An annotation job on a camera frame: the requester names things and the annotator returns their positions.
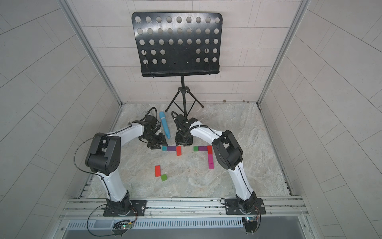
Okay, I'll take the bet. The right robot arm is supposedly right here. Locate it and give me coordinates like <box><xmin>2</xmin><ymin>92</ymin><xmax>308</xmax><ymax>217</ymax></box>
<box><xmin>171</xmin><ymin>111</ymin><xmax>260</xmax><ymax>214</ymax></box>

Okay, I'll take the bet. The dark purple block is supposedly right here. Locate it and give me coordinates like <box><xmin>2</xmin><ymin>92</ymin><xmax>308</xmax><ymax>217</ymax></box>
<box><xmin>166</xmin><ymin>146</ymin><xmax>177</xmax><ymax>151</ymax></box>

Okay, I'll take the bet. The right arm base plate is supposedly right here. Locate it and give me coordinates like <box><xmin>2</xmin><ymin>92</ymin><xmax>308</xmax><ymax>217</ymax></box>
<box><xmin>220</xmin><ymin>198</ymin><xmax>266</xmax><ymax>216</ymax></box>

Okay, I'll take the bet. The left circuit board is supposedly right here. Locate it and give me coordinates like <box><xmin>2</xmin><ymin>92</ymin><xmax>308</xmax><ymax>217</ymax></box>
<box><xmin>112</xmin><ymin>220</ymin><xmax>135</xmax><ymax>236</ymax></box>

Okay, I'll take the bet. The left black cable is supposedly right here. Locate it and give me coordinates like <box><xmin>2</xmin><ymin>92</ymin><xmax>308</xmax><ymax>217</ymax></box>
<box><xmin>74</xmin><ymin>137</ymin><xmax>141</xmax><ymax>237</ymax></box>

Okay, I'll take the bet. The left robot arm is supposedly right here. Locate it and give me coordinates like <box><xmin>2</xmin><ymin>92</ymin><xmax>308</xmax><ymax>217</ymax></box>
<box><xmin>85</xmin><ymin>107</ymin><xmax>168</xmax><ymax>216</ymax></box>

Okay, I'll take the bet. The right circuit board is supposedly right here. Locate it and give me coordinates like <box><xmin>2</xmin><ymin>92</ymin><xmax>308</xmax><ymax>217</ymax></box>
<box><xmin>242</xmin><ymin>217</ymin><xmax>260</xmax><ymax>233</ymax></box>

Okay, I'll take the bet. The purple rectangular block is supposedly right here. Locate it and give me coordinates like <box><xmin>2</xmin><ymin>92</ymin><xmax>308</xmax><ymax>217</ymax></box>
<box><xmin>198</xmin><ymin>146</ymin><xmax>208</xmax><ymax>151</ymax></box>

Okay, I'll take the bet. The circuit board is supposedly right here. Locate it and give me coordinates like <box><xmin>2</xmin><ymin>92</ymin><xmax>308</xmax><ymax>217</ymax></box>
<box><xmin>112</xmin><ymin>220</ymin><xmax>135</xmax><ymax>236</ymax></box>
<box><xmin>242</xmin><ymin>217</ymin><xmax>260</xmax><ymax>233</ymax></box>

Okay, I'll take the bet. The blue microphone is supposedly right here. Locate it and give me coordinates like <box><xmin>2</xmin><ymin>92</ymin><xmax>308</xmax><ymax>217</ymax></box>
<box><xmin>159</xmin><ymin>112</ymin><xmax>171</xmax><ymax>139</ymax></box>

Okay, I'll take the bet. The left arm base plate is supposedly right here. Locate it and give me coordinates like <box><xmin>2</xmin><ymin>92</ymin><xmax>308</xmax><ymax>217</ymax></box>
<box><xmin>101</xmin><ymin>199</ymin><xmax>147</xmax><ymax>217</ymax></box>

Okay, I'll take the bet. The black perforated music stand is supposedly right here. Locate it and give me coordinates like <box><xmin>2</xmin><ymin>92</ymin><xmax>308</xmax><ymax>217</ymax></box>
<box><xmin>131</xmin><ymin>12</ymin><xmax>223</xmax><ymax>117</ymax></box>

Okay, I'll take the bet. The aluminium front rail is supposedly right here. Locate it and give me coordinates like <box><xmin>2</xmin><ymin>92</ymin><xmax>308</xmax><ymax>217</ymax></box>
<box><xmin>58</xmin><ymin>196</ymin><xmax>308</xmax><ymax>220</ymax></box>

